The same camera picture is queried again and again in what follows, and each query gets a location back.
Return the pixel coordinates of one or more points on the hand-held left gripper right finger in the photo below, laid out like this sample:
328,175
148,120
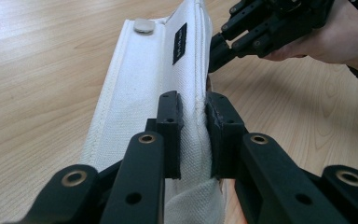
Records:
225,140

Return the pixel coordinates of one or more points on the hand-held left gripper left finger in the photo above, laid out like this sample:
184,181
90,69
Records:
170,137

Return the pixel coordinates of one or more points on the white canvas pencil case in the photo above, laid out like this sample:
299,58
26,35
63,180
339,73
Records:
143,93

